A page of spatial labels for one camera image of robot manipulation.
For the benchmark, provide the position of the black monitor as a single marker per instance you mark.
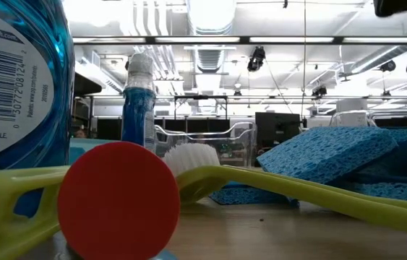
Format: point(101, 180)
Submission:
point(277, 131)

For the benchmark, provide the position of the blue dish soap bottle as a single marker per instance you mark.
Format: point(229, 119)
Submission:
point(58, 72)
point(136, 115)

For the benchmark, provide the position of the black overhead camera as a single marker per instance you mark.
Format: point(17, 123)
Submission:
point(256, 57)

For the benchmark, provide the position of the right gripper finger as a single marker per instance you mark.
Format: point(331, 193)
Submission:
point(402, 6)

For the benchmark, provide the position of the teal plastic bin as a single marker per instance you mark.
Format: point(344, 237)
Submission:
point(80, 148)

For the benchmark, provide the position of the black ceiling camera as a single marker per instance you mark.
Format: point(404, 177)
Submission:
point(387, 65)
point(319, 91)

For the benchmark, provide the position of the silver ventilation duct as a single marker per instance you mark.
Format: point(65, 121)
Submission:
point(210, 21)

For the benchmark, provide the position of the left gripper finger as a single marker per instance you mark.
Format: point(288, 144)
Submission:
point(87, 86)

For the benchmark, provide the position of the red and pink dish brush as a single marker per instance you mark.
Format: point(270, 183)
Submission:
point(116, 202)

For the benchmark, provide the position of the person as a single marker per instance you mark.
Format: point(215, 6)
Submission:
point(80, 133)

